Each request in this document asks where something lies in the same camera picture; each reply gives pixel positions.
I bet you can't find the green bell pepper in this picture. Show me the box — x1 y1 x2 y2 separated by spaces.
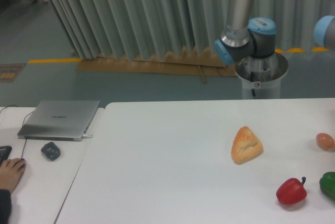
319 172 335 201

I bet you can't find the grey pleated curtain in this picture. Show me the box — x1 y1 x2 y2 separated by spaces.
49 0 334 60

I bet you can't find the triangular bread pastry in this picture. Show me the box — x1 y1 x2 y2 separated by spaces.
231 126 263 165

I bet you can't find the white usb plug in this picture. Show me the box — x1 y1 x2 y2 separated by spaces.
82 135 93 139

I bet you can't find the black laptop cable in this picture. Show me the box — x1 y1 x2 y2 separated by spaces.
0 104 39 160

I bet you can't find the red bell pepper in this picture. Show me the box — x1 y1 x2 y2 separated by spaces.
276 176 307 205

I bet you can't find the person's hand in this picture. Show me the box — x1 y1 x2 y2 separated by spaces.
1 158 26 194

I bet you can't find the brown egg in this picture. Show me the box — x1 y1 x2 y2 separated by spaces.
316 132 334 150

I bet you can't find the flat brown cardboard sheet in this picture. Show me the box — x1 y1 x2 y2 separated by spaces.
77 47 237 83

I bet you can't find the dark sleeved forearm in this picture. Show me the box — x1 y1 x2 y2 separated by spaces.
0 189 12 224

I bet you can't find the black keyboard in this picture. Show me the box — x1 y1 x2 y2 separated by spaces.
0 145 12 166

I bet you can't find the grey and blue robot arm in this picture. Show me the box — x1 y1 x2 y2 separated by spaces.
215 0 334 65

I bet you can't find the small black controller device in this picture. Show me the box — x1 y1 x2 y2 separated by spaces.
41 142 61 161

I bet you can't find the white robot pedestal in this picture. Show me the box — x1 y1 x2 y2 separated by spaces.
235 52 288 99

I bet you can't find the silver closed laptop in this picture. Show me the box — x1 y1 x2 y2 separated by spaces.
17 100 100 141

